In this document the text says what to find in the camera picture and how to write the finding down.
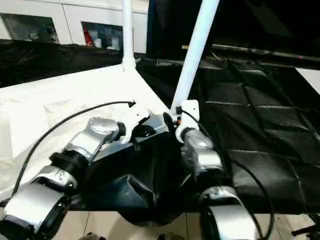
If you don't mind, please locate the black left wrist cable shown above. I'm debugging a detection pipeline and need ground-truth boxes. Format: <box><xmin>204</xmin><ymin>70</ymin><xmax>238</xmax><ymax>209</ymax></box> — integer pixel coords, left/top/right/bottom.
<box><xmin>9</xmin><ymin>100</ymin><xmax>137</xmax><ymax>202</ymax></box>

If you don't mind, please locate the black metal rod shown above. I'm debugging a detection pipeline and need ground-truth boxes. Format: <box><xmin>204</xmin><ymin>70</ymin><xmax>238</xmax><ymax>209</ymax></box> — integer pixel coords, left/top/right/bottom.
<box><xmin>182</xmin><ymin>44</ymin><xmax>320</xmax><ymax>64</ymax></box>

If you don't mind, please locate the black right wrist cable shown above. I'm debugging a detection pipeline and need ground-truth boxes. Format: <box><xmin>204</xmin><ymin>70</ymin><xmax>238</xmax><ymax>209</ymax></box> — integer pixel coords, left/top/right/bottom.
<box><xmin>181</xmin><ymin>110</ymin><xmax>277</xmax><ymax>240</ymax></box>

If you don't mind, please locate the black plastic mat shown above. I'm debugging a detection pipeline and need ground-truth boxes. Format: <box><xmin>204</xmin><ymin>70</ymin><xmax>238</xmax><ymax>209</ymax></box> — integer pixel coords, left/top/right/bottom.
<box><xmin>0</xmin><ymin>39</ymin><xmax>320</xmax><ymax>227</ymax></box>

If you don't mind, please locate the white glass-door cabinet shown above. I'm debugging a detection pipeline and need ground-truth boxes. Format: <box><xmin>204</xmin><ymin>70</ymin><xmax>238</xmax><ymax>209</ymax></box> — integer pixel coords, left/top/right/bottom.
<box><xmin>0</xmin><ymin>0</ymin><xmax>151</xmax><ymax>54</ymax></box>

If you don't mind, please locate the white plastic table top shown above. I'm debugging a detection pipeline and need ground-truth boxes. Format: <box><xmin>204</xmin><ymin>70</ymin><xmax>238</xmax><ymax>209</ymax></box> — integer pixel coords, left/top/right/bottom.
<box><xmin>0</xmin><ymin>64</ymin><xmax>176</xmax><ymax>202</ymax></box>

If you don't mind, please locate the white plastic table leg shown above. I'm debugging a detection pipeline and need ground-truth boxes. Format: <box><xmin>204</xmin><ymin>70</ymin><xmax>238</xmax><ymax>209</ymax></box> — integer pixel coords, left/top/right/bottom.
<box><xmin>169</xmin><ymin>0</ymin><xmax>221</xmax><ymax>117</ymax></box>
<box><xmin>121</xmin><ymin>0</ymin><xmax>137</xmax><ymax>71</ymax></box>

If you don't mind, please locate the white flat panel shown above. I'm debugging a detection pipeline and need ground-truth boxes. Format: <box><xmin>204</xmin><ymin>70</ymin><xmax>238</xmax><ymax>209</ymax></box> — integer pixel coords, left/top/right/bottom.
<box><xmin>297</xmin><ymin>67</ymin><xmax>320</xmax><ymax>95</ymax></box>

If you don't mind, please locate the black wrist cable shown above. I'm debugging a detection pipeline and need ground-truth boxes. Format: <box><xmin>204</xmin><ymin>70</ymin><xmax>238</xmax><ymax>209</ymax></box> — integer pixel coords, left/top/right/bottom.
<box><xmin>181</xmin><ymin>110</ymin><xmax>277</xmax><ymax>240</ymax></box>
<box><xmin>9</xmin><ymin>100</ymin><xmax>137</xmax><ymax>202</ymax></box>

